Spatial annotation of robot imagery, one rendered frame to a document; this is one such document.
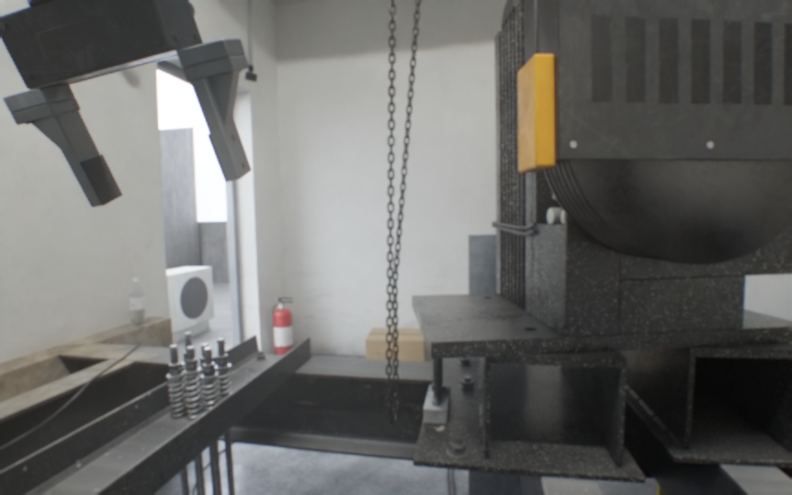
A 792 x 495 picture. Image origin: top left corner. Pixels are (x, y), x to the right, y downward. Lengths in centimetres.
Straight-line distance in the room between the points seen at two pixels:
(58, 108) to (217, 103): 14
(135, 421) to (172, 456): 22
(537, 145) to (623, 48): 18
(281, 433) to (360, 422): 27
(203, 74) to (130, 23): 6
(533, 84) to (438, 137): 257
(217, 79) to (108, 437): 83
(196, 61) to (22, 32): 13
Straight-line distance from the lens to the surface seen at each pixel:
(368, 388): 132
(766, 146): 80
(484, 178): 313
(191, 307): 443
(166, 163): 780
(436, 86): 328
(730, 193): 77
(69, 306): 202
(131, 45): 36
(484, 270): 135
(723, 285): 94
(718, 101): 76
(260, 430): 152
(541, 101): 63
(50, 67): 41
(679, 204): 71
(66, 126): 44
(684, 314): 90
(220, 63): 34
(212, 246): 827
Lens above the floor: 112
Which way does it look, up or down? 4 degrees down
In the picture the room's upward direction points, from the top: 1 degrees counter-clockwise
